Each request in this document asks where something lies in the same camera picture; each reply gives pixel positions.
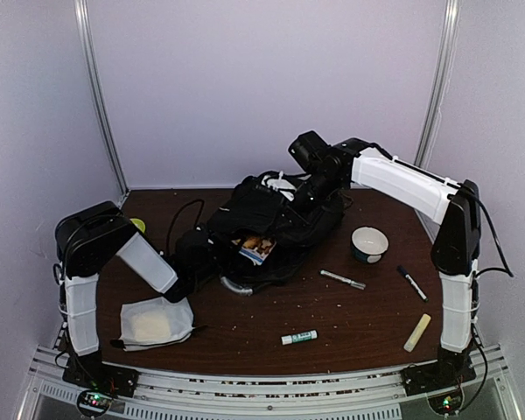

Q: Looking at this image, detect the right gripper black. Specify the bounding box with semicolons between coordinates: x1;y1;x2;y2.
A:
269;170;344;232

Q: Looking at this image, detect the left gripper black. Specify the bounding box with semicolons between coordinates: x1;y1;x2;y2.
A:
191;231;247;284

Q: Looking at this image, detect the dog picture book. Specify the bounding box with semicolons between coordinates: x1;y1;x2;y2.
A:
232;236;277;266

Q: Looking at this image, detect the black student backpack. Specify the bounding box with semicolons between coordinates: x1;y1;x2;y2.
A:
207;175;349;296

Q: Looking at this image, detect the white pouch with zipper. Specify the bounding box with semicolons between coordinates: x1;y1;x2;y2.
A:
109;297;200;352

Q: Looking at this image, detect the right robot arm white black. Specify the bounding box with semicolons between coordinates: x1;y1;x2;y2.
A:
289;131;491;387

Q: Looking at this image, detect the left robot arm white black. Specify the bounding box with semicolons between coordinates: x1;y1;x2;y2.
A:
55;201;217;389

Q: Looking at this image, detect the lime green bowl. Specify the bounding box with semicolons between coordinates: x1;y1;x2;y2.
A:
130;218;146;234

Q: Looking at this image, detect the white blue ceramic bowl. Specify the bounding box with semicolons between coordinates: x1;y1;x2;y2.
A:
351;227;389;264

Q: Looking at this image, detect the green capped white marker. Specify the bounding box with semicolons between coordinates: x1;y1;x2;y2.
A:
319;269;367;290

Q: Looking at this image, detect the blue capped white marker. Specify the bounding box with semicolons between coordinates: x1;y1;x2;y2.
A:
396;265;429;303

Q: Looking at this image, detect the white green glue stick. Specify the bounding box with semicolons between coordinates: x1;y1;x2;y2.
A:
281;330;318;346

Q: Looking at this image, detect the pale yellow highlighter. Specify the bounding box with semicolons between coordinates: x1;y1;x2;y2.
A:
403;313;431;353

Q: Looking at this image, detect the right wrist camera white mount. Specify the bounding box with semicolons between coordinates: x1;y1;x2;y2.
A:
255;171;297;202

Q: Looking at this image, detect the right aluminium frame post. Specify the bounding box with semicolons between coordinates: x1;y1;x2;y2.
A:
415;0;461;169

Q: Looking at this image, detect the aluminium frame post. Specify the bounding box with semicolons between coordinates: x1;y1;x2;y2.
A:
415;0;461;169
73;0;130;196

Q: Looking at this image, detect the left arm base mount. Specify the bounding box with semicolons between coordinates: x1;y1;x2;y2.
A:
62;360;139;397

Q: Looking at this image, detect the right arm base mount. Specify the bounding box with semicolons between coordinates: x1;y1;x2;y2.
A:
401;362;477;396

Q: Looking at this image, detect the left aluminium frame post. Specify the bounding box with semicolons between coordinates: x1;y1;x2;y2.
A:
73;0;130;196

